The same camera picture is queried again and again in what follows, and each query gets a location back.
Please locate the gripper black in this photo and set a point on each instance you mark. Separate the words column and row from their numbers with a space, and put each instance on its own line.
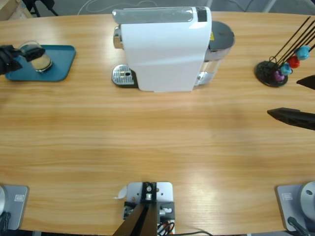
column 7, row 60

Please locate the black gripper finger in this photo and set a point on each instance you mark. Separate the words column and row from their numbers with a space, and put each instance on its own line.
column 307, row 83
column 292, row 118

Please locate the clear glass cup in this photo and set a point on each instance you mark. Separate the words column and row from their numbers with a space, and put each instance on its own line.
column 43, row 62

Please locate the white capsule coffee machine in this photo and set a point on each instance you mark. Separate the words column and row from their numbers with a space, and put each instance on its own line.
column 160, row 49

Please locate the red coffee capsule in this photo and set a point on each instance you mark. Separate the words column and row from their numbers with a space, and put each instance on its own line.
column 293, row 62

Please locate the small blue coffee capsule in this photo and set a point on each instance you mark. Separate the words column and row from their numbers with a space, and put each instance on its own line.
column 285, row 69

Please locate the purple coffee capsule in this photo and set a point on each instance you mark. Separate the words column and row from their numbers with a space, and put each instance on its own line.
column 278, row 76

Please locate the large blue coffee capsule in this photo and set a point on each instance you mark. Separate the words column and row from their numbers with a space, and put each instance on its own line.
column 302, row 52

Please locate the teal plastic tray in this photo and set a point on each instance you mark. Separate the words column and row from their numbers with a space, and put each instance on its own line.
column 59, row 64

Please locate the black capsule holder with rods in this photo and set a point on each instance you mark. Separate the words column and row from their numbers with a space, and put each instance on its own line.
column 264, row 71

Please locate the brown cardboard box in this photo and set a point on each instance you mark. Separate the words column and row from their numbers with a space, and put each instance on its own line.
column 9, row 9

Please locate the clear water tank black lid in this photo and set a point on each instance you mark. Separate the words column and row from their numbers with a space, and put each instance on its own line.
column 221, row 34

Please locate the white tape tab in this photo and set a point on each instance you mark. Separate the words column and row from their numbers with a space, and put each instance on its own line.
column 121, row 193

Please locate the black chair frame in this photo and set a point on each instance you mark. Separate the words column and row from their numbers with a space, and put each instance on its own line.
column 37, row 3

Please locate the arm grey base plate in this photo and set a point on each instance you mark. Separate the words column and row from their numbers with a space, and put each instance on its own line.
column 285, row 204
column 18, row 204

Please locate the white mount block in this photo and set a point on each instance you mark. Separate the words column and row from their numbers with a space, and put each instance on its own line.
column 165, row 191

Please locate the dark camera post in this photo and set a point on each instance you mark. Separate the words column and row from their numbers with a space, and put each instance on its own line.
column 145, row 221

